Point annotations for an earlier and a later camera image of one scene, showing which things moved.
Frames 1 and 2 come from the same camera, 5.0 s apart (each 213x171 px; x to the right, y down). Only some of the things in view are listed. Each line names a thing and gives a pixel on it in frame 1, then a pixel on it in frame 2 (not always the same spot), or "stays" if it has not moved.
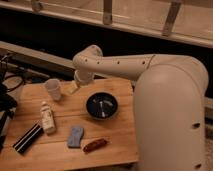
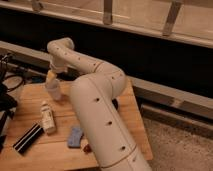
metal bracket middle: (107, 12) stays
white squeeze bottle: (49, 124) stays
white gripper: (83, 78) -> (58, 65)
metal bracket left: (36, 6) stays
